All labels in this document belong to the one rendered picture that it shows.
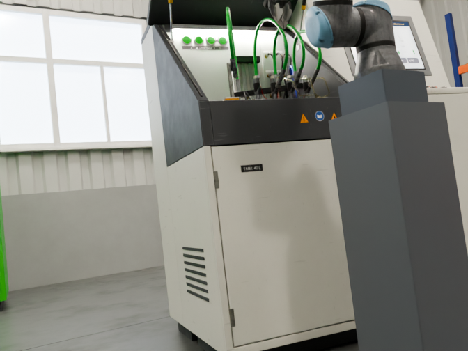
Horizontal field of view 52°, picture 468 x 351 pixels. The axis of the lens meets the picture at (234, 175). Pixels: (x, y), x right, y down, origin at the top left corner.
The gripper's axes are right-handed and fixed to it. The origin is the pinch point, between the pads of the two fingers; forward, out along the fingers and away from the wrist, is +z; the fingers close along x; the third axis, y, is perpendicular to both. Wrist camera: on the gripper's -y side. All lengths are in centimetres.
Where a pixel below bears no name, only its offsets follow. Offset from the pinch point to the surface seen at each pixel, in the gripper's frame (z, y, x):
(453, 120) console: 39, -2, 78
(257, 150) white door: 45.6, -2.4, -15.1
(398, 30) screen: -14, -33, 83
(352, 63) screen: 4, -29, 50
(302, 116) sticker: 33.9, -2.3, 5.0
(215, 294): 94, -8, -35
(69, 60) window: -130, -417, -53
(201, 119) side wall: 33.4, -2.3, -34.7
